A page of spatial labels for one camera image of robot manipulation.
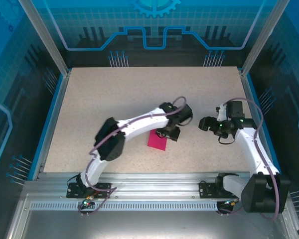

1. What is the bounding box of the pink paper sheet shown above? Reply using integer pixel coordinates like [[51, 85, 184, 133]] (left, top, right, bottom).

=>
[[147, 128, 168, 151]]

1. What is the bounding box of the blue table edge strip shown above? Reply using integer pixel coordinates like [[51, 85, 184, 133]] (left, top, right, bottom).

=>
[[246, 74, 285, 180], [31, 73, 65, 180]]

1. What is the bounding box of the aluminium extrusion beam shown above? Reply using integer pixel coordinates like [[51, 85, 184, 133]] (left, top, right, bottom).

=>
[[23, 171, 289, 200]]

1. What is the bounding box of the yellow connector with LED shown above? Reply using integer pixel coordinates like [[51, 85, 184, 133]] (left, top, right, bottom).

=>
[[79, 195, 95, 209], [220, 198, 241, 209]]

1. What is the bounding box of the grey metal tray panel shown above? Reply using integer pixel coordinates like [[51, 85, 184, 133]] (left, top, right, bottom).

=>
[[4, 194, 299, 239]]

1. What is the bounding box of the aluminium side rail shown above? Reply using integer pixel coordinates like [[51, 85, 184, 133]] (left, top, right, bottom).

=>
[[31, 71, 72, 181], [240, 71, 285, 181]]

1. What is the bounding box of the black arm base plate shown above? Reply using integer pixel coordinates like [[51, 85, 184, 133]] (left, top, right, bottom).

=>
[[66, 182, 112, 199], [198, 181, 240, 199]]

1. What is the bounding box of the slotted metal cable duct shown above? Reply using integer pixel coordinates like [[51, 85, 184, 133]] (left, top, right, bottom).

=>
[[29, 201, 241, 212]]

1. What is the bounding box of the aluminium frame post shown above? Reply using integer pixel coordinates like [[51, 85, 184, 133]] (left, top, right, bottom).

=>
[[240, 0, 292, 78], [17, 0, 72, 77]]

